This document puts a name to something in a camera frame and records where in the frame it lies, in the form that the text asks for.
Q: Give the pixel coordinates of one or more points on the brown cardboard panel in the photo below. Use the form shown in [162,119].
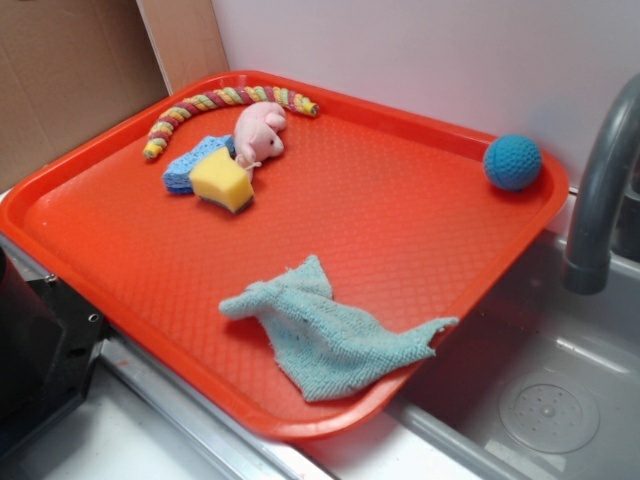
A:
[71,70]

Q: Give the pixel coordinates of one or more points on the grey faucet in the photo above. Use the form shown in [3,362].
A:
[605,218]

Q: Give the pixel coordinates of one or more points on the grey plastic sink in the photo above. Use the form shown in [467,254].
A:
[536,383]

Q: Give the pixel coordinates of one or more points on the pink plush mouse toy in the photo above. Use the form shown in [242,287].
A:
[256,136]

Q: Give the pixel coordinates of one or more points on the yellow sponge with dark pad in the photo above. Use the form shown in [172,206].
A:
[219,179]

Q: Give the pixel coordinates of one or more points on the blue sponge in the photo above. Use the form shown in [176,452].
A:
[176,176]

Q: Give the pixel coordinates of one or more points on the light blue cloth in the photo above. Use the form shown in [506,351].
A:
[329,350]

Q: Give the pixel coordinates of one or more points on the blue dimpled ball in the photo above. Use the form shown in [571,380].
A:
[512,162]

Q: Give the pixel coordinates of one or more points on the orange plastic tray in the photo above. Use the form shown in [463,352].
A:
[396,207]

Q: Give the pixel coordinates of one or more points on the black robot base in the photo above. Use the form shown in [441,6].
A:
[50,339]

